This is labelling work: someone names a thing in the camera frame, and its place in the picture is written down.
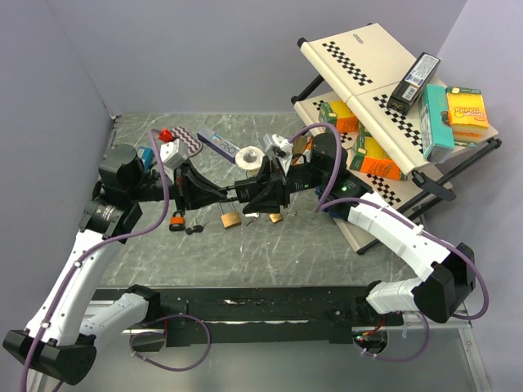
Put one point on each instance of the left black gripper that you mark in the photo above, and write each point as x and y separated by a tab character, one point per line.
184	190

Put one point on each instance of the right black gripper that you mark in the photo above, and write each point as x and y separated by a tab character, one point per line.
276	192

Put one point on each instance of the black padlock with keys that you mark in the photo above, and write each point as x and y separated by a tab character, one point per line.
242	191

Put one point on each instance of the silver key pair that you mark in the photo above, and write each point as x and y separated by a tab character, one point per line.
251	217

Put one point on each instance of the small brass padlock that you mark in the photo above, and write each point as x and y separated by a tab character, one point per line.
276	218

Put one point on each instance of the orange black padlock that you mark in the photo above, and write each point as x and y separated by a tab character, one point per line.
177	222

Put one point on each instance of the long shackle brass padlock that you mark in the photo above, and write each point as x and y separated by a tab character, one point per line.
230	218

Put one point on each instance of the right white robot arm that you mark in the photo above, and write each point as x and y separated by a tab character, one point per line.
445	275

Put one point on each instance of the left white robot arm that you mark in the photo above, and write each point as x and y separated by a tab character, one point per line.
128	201

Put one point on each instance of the pink striped oval sponge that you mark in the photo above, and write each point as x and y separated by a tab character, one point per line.
193	144

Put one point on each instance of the purple toothpaste box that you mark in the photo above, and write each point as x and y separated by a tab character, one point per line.
218	143

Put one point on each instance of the blue chip bag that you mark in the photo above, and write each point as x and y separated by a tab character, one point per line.
338	211

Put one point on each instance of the blue rectangular box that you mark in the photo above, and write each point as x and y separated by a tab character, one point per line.
146	155

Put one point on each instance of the upper orange green box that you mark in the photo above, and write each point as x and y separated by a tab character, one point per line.
338	114

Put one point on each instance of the orange green box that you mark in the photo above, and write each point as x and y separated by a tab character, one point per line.
338	114
368	157

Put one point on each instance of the lower orange green box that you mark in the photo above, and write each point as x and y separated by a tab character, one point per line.
368	157

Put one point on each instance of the beige checkered shelf rack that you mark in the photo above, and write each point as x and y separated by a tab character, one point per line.
362	67

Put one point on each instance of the black rectangular box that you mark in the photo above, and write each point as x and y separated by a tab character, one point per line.
411	86

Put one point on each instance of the teal box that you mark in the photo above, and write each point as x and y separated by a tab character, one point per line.
437	135

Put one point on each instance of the orange sponge pack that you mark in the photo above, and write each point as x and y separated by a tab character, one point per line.
467	114

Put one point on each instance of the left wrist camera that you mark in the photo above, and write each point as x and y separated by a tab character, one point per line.
173	151

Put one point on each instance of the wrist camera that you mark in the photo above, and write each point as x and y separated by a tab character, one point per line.
173	151
278	147

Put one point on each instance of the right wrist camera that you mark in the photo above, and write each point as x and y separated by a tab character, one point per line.
278	147

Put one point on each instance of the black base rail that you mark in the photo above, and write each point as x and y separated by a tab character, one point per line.
197	315

